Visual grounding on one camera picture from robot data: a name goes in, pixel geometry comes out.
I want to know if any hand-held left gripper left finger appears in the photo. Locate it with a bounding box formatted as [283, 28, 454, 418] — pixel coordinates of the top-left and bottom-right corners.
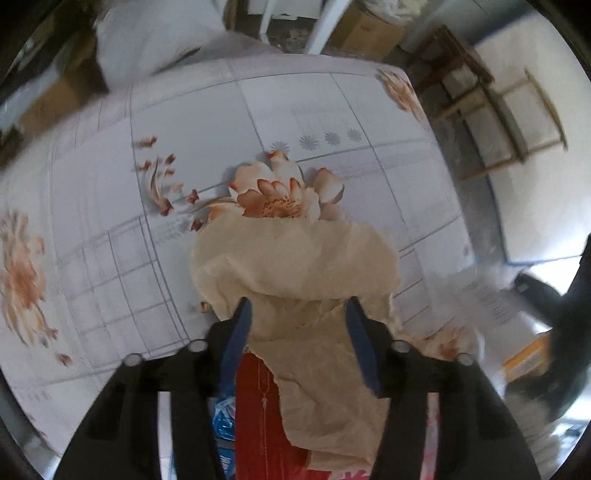
[54, 298, 254, 480]

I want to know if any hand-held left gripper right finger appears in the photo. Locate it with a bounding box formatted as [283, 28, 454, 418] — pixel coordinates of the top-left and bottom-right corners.
[345, 296, 541, 480]

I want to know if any red paper packet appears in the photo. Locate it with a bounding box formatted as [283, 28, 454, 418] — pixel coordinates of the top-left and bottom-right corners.
[235, 353, 310, 480]

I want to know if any beige paper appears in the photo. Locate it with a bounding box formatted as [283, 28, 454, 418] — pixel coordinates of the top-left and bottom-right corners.
[190, 217, 402, 469]

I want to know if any crumpled blue plastic wrapper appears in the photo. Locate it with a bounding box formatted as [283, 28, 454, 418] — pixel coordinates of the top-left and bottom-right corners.
[211, 394, 237, 480]

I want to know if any light wooden chair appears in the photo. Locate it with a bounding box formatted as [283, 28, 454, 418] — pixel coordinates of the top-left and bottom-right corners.
[434, 68, 568, 181]

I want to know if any floral tablecloth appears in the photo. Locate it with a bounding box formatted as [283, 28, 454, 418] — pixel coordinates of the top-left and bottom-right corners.
[0, 51, 485, 480]

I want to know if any dark wooden table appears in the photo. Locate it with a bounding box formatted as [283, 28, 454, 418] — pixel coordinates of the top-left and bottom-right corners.
[413, 25, 495, 116]

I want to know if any large cardboard box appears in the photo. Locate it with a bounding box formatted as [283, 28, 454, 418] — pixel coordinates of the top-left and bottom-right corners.
[330, 7, 407, 63]

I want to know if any white foam sheet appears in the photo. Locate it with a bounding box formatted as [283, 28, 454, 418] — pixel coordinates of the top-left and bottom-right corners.
[95, 0, 259, 88]

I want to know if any white furniture frame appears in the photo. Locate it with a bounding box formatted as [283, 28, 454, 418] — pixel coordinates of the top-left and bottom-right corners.
[259, 0, 346, 56]

